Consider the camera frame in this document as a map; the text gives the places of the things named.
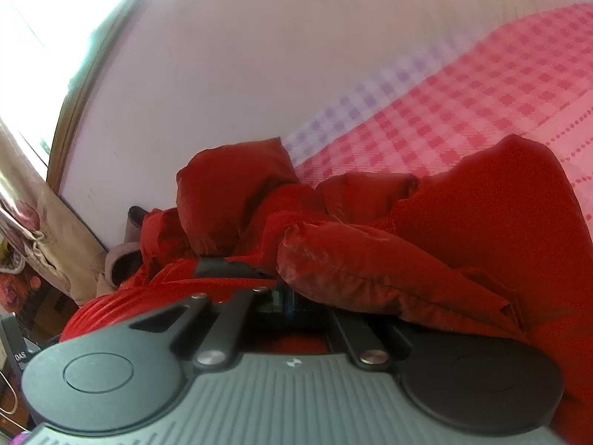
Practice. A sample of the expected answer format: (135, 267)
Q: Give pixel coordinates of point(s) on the wooden window frame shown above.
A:
(92, 79)

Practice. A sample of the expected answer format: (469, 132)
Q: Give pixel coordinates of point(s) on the red floral cloth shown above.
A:
(16, 289)

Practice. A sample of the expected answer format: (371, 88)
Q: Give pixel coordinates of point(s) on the pink checkered bedsheet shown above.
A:
(486, 88)

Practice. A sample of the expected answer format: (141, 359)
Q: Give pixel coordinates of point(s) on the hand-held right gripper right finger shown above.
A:
(359, 340)

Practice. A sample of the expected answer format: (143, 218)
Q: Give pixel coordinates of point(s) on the beige floral curtain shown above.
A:
(51, 241)

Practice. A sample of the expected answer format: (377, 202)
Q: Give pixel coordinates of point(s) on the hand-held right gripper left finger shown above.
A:
(231, 322)

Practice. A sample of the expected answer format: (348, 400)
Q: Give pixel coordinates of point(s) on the red puffer jacket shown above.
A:
(394, 241)

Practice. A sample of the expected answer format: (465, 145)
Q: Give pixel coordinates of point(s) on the beige brown garment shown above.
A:
(123, 259)

